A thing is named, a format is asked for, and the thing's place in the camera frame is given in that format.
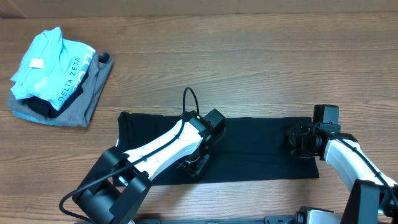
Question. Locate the folded grey shirt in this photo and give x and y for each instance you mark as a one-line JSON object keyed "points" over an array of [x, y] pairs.
{"points": [[79, 113]]}

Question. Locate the black t-shirt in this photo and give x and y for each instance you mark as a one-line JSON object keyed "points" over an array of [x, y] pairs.
{"points": [[250, 149]]}

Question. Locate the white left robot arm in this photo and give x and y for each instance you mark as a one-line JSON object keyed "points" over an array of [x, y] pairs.
{"points": [[118, 183]]}

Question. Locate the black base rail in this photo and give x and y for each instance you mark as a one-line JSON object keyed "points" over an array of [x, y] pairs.
{"points": [[282, 219]]}

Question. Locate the folded black shirt in stack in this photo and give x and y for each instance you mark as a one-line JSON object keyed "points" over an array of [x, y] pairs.
{"points": [[46, 109]]}

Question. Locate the folded light blue shirt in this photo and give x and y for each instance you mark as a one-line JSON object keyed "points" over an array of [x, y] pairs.
{"points": [[52, 68]]}

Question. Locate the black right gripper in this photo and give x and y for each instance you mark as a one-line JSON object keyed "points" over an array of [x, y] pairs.
{"points": [[291, 137]]}

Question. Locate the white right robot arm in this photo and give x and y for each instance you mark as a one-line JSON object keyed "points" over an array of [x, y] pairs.
{"points": [[371, 191]]}

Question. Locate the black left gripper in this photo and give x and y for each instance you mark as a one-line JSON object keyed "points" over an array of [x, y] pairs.
{"points": [[196, 166]]}

